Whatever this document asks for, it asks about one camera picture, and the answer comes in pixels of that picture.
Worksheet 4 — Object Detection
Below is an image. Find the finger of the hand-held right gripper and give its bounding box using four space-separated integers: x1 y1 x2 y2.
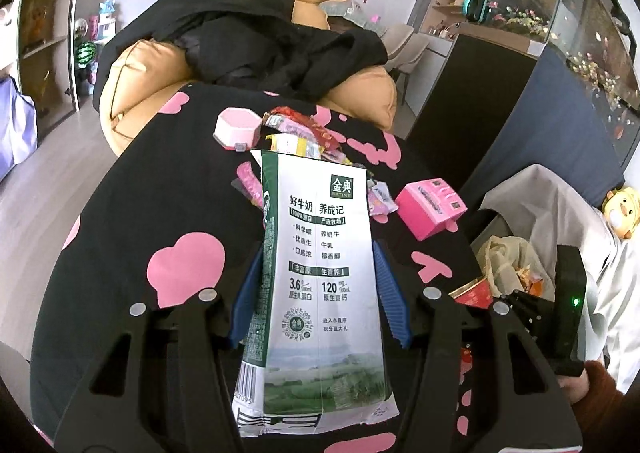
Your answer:
502 290 540 323

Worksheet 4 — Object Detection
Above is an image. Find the pink toy fridge box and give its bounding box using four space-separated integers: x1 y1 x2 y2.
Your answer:
395 178 468 241

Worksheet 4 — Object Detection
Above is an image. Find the teal device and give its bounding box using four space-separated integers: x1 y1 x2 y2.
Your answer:
462 0 488 26

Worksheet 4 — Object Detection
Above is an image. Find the red snack wrapper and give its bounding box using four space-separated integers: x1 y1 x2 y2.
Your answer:
263 106 351 154

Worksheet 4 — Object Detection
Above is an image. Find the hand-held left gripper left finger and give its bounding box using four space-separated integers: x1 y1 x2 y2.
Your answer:
52 247 266 453

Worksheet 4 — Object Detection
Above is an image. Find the yellow duck plush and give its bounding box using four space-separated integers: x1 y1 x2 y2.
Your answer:
602 185 640 240

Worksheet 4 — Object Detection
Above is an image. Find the beige dining chair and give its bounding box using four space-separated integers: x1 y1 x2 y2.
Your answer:
395 33 431 104
382 25 416 61

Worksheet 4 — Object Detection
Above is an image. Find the beige plastic bag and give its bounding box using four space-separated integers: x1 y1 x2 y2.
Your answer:
472 234 558 306

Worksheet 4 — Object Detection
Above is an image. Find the white green milk carton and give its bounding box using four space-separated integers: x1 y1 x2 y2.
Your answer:
232 149 401 439

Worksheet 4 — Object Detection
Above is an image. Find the person's right forearm brown sleeve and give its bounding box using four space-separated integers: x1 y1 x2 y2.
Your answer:
581 359 627 430

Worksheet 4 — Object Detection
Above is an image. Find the orange sofa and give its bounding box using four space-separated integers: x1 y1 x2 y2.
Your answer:
97 0 398 158

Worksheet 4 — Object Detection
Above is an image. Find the plain pink wrapper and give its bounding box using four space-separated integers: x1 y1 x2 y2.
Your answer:
231 162 266 208

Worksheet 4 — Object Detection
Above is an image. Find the red packet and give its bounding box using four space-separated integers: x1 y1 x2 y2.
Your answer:
448 277 496 311

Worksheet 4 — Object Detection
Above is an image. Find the navy blue cloth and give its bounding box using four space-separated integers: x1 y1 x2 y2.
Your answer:
457 45 626 208

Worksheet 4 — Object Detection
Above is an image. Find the person's right hand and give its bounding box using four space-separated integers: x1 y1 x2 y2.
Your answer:
556 373 590 408

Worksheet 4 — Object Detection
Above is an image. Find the white toy castle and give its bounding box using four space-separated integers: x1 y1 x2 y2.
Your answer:
87 0 121 46

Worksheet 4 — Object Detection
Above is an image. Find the black jacket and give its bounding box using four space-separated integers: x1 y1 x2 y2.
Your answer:
92 0 388 111

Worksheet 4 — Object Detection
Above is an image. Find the orange packet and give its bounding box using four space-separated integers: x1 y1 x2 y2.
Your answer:
510 265 545 296

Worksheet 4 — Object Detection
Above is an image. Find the tall wooden shelf cabinet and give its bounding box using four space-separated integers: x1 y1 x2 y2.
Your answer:
10 0 93 114

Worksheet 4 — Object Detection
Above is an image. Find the wooden wall shelf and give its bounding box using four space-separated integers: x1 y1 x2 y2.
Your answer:
420 0 481 58

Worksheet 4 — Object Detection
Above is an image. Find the purple cloth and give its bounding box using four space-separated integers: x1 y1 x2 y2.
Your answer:
0 75 38 178

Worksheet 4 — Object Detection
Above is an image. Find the grey table food cover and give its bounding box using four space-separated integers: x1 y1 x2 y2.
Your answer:
320 0 386 31

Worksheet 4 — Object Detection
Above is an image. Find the dark wooden dining table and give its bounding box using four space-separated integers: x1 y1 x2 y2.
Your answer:
327 15 391 37

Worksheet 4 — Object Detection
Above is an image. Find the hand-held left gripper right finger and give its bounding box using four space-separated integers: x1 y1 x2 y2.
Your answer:
372 239 584 453

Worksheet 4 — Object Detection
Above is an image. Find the watermelon ball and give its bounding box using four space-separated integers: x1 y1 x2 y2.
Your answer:
74 39 100 68

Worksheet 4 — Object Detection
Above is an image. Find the yellow snack wrapper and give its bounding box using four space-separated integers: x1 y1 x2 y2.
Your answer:
265 133 326 161

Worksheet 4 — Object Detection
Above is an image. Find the grey cloth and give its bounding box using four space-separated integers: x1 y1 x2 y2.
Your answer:
480 164 640 394

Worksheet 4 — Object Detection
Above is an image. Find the pink hexagonal box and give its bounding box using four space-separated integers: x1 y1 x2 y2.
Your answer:
214 108 263 152

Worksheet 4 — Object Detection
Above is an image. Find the black cabinet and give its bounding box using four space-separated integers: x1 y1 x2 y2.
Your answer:
407 23 538 174

